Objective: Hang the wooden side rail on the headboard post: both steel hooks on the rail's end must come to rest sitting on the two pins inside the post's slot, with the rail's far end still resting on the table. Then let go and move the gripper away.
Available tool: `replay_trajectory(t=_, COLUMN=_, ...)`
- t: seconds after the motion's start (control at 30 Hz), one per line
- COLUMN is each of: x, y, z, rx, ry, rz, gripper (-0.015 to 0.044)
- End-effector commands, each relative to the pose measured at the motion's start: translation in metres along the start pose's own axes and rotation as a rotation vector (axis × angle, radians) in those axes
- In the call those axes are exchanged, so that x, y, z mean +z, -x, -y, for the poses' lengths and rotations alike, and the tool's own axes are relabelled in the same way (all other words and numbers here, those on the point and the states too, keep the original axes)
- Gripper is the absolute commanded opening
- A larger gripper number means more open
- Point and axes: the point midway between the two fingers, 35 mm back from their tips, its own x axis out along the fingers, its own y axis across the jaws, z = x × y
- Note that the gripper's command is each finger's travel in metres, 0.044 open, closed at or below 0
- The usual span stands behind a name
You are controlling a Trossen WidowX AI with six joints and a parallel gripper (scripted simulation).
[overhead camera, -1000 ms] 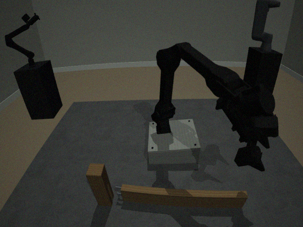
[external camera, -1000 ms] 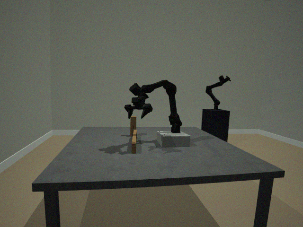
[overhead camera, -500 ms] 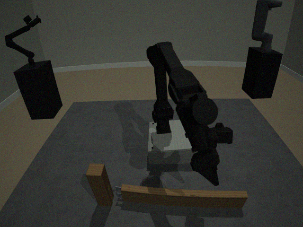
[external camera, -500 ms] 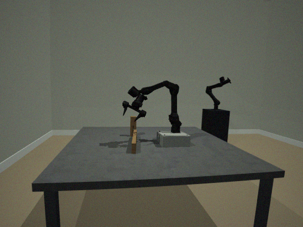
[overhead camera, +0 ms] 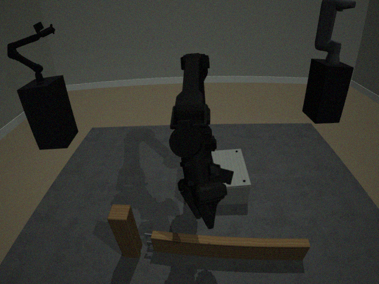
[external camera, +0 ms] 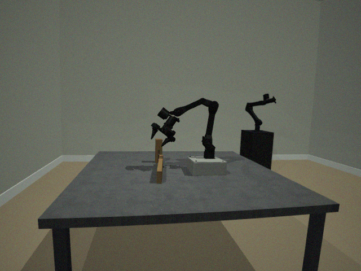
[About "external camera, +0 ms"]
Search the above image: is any brown wooden post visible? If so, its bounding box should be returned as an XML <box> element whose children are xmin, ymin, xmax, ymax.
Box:
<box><xmin>155</xmin><ymin>138</ymin><xmax>162</xmax><ymax>163</ymax></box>

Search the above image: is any wooden side rail with metal hooks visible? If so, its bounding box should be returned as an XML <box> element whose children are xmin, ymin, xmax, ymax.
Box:
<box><xmin>156</xmin><ymin>155</ymin><xmax>163</xmax><ymax>184</ymax></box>

